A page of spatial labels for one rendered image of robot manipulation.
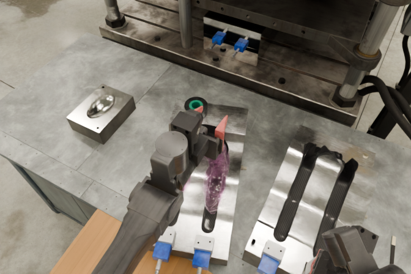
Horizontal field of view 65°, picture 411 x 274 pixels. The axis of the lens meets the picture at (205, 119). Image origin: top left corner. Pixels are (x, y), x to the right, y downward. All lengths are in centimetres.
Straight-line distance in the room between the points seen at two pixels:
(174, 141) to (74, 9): 310
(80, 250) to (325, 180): 74
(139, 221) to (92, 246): 50
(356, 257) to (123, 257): 40
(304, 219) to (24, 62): 262
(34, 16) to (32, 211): 207
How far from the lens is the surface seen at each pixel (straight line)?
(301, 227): 97
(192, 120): 59
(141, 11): 187
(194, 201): 98
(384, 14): 117
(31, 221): 213
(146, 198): 59
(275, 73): 147
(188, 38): 155
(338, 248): 69
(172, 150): 55
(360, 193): 103
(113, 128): 123
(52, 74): 156
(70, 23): 340
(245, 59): 149
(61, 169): 121
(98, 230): 107
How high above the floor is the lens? 175
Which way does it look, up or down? 50 degrees down
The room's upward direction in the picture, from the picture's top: straight up
